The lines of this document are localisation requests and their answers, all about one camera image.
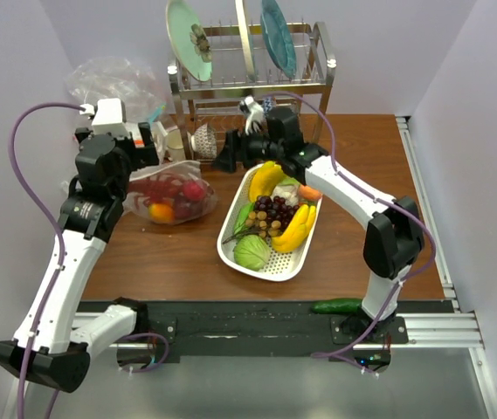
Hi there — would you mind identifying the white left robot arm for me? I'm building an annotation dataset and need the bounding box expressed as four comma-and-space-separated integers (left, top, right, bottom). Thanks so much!
0, 122, 159, 393

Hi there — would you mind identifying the teal blue plate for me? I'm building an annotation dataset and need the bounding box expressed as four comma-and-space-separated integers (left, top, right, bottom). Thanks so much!
260, 0, 297, 79

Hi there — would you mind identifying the green cucumber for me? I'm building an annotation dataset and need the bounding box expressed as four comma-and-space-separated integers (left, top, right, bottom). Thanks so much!
311, 298, 362, 314

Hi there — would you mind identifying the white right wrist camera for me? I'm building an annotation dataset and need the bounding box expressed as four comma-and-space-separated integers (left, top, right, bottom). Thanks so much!
238, 96, 266, 135

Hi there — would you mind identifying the small red strawberry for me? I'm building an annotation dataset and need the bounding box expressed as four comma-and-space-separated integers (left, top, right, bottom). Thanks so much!
182, 180, 206, 202

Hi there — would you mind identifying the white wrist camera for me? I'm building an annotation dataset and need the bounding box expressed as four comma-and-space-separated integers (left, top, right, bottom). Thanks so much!
238, 96, 266, 135
79, 98, 142, 145

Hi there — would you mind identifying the white perforated fruit tray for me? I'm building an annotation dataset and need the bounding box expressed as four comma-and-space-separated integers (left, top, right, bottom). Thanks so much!
217, 164, 315, 282

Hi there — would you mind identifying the clear polka dot zip bag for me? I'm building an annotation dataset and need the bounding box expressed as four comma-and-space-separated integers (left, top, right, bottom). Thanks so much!
124, 161, 217, 225

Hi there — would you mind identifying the green white cabbage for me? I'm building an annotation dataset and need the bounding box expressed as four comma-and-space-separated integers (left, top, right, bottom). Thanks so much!
233, 235, 272, 271

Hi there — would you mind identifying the beige rimmed plate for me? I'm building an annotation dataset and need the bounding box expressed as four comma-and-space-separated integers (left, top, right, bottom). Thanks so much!
235, 0, 257, 82

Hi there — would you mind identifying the orange red pepper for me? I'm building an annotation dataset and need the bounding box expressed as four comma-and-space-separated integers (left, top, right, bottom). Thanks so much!
148, 203, 175, 224

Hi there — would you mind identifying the orange peach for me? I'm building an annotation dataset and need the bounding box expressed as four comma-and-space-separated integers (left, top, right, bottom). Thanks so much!
298, 184, 322, 202

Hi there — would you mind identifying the small yellow banana bunch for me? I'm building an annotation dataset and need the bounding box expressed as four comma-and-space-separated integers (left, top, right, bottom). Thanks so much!
249, 161, 286, 203

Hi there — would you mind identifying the mint green flower plate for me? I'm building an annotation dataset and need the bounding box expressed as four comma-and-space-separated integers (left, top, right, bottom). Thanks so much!
166, 1, 212, 82

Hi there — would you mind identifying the cream ceramic cup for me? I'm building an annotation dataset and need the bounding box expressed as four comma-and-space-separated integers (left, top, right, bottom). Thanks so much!
166, 129, 186, 161

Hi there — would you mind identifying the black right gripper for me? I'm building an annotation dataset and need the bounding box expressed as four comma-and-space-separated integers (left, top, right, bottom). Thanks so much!
211, 124, 285, 175

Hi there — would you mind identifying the steel dish rack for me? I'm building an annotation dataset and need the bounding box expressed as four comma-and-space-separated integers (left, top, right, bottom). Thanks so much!
167, 21, 337, 160

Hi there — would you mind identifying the red plastic lobster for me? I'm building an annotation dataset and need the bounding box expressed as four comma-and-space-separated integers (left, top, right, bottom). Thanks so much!
128, 173, 190, 209

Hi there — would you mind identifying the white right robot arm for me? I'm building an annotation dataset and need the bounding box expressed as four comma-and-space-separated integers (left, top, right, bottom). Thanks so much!
212, 98, 425, 343

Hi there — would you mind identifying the large yellow banana bunch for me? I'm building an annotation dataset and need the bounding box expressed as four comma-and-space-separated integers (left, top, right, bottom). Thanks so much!
272, 204, 317, 253

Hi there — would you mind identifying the purple grape bunch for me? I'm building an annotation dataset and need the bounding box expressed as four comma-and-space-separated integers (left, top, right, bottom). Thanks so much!
253, 196, 300, 230

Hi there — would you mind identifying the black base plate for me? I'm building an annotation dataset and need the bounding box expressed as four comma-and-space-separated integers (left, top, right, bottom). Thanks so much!
99, 300, 411, 364

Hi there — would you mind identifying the pile of clear plastic bags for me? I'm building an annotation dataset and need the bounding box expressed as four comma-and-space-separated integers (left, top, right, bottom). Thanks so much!
65, 57, 177, 131

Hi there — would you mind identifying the grey patterned bowl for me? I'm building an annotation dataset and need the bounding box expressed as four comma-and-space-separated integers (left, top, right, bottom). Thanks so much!
190, 124, 217, 160

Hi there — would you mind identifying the dark red apple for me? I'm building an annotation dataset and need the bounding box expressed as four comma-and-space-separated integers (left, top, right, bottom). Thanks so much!
173, 199, 193, 221

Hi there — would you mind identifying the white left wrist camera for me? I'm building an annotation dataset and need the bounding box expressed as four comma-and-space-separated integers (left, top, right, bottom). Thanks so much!
79, 98, 142, 145

